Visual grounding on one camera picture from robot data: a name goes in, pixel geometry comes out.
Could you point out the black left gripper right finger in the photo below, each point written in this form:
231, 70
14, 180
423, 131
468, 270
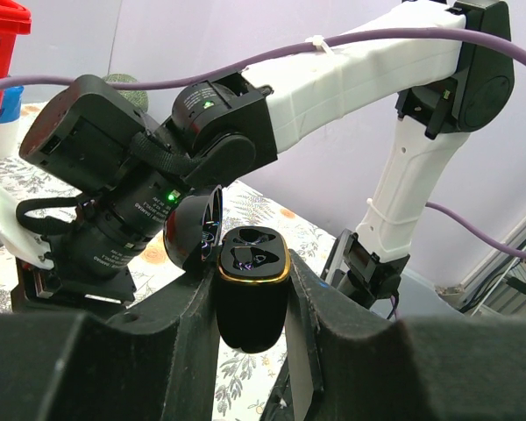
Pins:
347, 363

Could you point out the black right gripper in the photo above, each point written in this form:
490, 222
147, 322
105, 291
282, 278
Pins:
92, 241

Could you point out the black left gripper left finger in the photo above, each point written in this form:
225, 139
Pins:
155, 361

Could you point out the black earbud charging case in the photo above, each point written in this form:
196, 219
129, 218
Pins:
250, 305

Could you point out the black earbud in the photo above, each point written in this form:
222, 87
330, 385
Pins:
249, 249

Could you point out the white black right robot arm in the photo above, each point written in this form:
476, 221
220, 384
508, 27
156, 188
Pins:
136, 178

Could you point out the blue white wipes canister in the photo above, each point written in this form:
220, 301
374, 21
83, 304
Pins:
10, 112

